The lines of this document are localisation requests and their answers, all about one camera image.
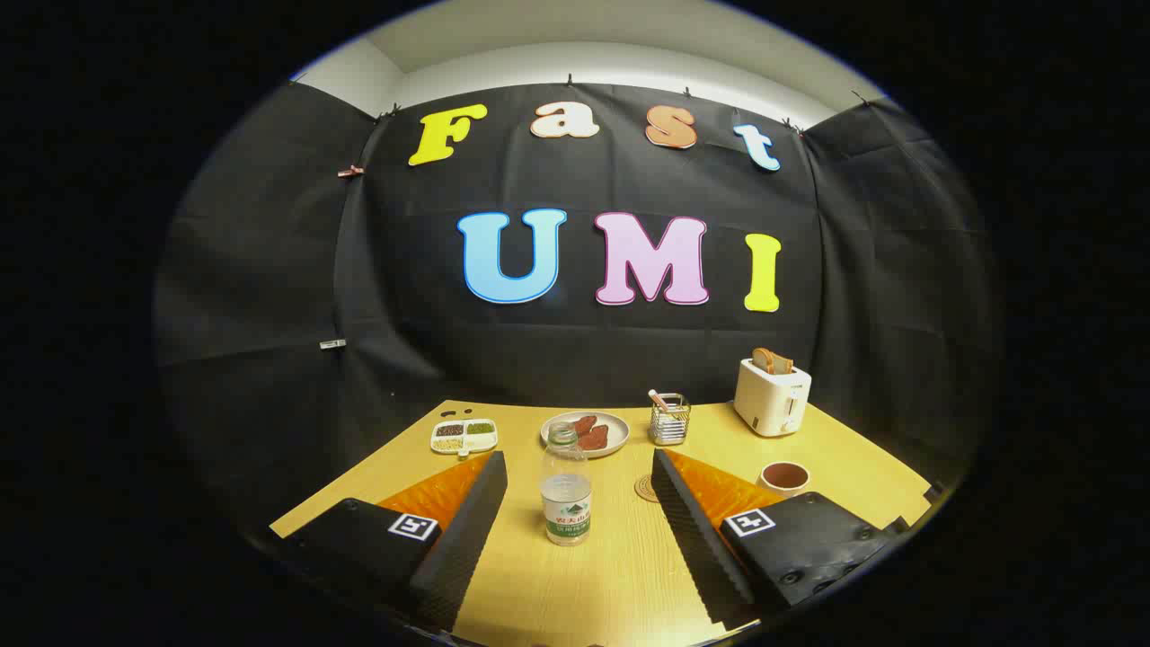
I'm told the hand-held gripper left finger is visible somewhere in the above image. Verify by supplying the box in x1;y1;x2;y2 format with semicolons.
286;451;509;633

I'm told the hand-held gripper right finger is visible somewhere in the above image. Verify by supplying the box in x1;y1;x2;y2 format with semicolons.
651;448;899;630

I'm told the clear plastic juice bottle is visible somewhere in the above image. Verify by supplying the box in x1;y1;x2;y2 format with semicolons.
540;422;593;546

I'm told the beige cup with wooden handle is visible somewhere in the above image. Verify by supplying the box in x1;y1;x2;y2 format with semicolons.
757;461;811;500

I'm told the wooden table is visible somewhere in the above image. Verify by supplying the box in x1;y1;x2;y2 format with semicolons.
270;400;935;647

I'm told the white divided grain tray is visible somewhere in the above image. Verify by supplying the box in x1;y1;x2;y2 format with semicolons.
429;418;499;456

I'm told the grey round plate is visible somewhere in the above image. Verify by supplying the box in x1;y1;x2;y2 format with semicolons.
540;411;631;459

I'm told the white toaster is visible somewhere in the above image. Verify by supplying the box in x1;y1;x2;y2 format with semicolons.
734;358;812;438

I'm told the black backdrop cloth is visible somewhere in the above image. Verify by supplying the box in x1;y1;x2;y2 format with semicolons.
153;81;998;540

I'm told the metal wire mesh holder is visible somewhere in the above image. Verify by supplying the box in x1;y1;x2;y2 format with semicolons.
649;393;691;447

